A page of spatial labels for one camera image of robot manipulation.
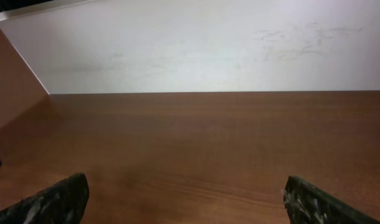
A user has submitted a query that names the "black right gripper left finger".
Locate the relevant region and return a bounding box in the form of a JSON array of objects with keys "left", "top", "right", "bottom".
[{"left": 0, "top": 173, "right": 90, "bottom": 224}]

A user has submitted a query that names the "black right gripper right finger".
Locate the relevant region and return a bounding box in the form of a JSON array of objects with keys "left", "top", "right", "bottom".
[{"left": 283, "top": 175, "right": 380, "bottom": 224}]

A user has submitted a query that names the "brown wooden side panel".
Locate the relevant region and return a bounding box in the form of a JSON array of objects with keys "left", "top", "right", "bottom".
[{"left": 0, "top": 29, "right": 49, "bottom": 129}]

